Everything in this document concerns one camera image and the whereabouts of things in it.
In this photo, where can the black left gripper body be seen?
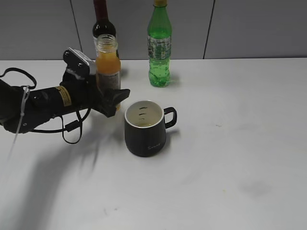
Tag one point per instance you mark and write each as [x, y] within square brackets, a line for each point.
[76, 94]

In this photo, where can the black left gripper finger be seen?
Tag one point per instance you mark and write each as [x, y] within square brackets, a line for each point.
[111, 98]

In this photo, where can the orange juice bottle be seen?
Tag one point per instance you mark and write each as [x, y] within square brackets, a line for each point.
[108, 65]

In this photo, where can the black ceramic mug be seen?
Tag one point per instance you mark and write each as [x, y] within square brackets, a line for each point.
[145, 125]

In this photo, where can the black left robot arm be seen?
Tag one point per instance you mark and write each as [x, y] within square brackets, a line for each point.
[37, 108]

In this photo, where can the white zip tie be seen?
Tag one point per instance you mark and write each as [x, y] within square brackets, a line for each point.
[23, 102]

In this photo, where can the dark red wine bottle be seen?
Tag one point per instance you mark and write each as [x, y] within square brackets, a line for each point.
[102, 26]

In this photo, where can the green plastic soda bottle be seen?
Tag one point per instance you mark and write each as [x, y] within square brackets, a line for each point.
[159, 45]

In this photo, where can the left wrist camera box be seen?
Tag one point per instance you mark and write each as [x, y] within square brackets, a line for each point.
[79, 65]

